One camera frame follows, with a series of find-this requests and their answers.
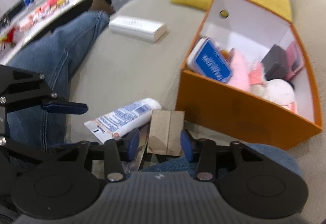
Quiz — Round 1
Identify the pink plush cloth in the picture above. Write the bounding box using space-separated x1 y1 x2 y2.
229 49 252 92

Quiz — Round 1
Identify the white crochet bear with flowers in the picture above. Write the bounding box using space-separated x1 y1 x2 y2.
251 79 296 108

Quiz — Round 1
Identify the beige sofa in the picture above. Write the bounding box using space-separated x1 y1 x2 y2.
64 0 326 224

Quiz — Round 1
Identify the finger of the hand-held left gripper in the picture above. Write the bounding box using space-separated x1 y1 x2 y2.
0 64 88 115
0 135 47 168

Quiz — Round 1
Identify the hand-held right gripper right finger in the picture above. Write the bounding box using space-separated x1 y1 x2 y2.
180 129 277 183

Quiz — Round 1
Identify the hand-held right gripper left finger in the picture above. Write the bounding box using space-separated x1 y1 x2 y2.
48 128 140 184

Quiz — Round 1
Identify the white rectangular box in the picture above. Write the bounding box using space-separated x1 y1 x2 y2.
109 15 167 43

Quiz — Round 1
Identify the white toothpaste tube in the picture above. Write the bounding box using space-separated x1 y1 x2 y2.
84 98 162 145

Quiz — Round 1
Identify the brown cardboard pack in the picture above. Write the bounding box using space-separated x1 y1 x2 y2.
146 110 185 157

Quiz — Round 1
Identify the white marble coffee table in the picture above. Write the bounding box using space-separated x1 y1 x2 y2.
0 0 110 61

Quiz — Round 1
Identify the pink case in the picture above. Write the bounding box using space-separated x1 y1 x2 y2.
285 42 305 82

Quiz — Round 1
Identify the person's left leg in jeans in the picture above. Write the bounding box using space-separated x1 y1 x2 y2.
8 10 110 153

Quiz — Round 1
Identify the brown sock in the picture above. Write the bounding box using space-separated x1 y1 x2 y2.
90 0 116 14

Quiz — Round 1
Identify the grey small box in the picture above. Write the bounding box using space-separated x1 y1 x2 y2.
261 45 290 80

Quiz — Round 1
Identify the blue card box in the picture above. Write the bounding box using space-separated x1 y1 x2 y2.
187 37 234 84

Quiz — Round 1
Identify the orange cardboard box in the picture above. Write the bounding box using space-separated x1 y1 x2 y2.
176 0 323 151

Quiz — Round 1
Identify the pink fluffy toy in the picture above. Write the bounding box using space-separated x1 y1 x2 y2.
42 0 61 11

